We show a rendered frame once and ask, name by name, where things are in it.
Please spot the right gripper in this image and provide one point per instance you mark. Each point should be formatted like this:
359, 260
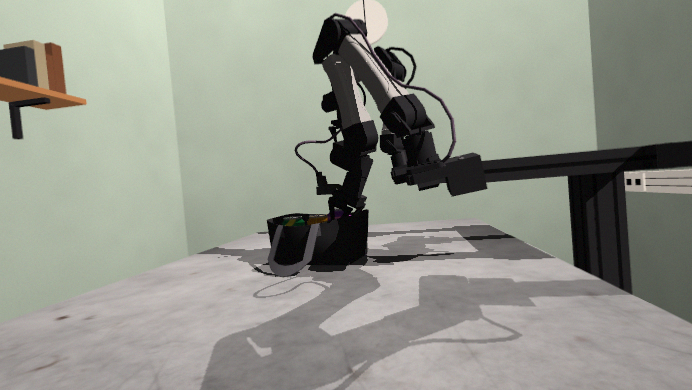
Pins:
336, 123

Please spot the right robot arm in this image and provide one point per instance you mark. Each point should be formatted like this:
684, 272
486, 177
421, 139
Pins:
389, 143

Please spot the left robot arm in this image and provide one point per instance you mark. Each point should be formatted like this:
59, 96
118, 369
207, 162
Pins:
402, 112

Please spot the orange drink can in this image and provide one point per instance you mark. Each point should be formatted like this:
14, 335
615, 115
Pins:
314, 219

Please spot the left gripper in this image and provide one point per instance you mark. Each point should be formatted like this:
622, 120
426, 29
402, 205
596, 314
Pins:
350, 193

